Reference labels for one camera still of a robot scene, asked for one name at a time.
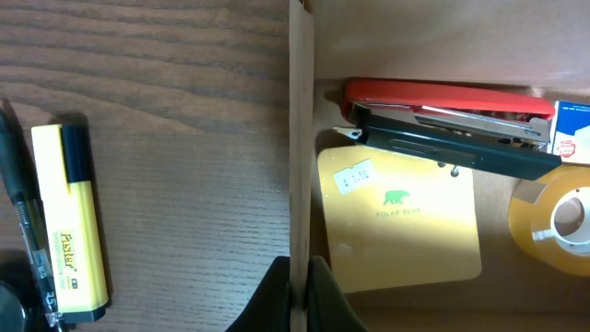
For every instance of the yellow highlighter marker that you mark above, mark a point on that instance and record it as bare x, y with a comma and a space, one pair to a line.
64, 171

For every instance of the red black stapler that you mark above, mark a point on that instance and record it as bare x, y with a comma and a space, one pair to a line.
482, 129

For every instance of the brown cardboard box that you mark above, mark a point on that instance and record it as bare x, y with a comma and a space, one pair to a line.
539, 46

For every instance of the white blue staples box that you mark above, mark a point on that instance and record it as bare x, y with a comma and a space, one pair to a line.
569, 132

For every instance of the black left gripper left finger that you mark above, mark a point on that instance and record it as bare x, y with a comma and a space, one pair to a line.
269, 308

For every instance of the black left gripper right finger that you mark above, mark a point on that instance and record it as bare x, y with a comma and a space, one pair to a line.
328, 309

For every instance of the black ballpoint pen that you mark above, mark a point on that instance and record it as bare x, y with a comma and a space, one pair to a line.
18, 184

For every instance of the yellow sticky note pad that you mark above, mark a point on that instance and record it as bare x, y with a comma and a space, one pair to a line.
393, 220

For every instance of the black glossy tape dispenser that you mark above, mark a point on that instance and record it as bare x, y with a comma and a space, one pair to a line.
13, 317

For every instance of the yellow tape roll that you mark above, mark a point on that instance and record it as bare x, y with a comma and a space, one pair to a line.
532, 218

